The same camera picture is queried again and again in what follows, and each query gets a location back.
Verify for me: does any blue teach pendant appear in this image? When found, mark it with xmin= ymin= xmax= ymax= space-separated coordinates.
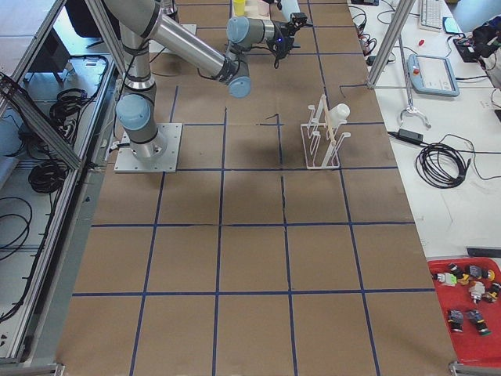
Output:
xmin=407 ymin=54 xmax=460 ymax=97

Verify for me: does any metal reacher grabber tool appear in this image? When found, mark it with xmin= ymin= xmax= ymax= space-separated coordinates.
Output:
xmin=398 ymin=36 xmax=431 ymax=129

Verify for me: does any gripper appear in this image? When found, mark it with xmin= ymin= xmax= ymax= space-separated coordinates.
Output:
xmin=269 ymin=20 xmax=301 ymax=59

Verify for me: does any yellow cup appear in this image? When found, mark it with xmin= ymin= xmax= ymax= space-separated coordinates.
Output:
xmin=232 ymin=0 xmax=246 ymax=16

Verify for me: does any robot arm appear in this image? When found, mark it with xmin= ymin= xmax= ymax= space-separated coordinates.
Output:
xmin=105 ymin=1 xmax=308 ymax=169

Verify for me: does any wooden rod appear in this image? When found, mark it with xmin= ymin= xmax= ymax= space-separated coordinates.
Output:
xmin=319 ymin=95 xmax=337 ymax=146

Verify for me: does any white keyboard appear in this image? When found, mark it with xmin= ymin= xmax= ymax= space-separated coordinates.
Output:
xmin=418 ymin=0 xmax=442 ymax=32

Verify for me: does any coiled black cable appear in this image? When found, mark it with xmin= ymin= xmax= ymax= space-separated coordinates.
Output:
xmin=415 ymin=142 xmax=470 ymax=190

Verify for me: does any black power adapter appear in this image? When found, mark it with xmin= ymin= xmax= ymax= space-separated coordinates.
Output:
xmin=397 ymin=128 xmax=424 ymax=145

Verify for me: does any white ikea cup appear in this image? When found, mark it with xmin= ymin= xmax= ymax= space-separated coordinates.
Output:
xmin=328 ymin=103 xmax=351 ymax=128

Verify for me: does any white wire cup rack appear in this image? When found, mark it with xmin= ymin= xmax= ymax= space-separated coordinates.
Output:
xmin=300 ymin=102 xmax=351 ymax=170

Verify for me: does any aluminium frame beam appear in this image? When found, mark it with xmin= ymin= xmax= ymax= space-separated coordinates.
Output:
xmin=366 ymin=0 xmax=415 ymax=89

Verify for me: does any red parts tray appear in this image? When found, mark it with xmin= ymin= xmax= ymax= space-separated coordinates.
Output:
xmin=428 ymin=258 xmax=500 ymax=367

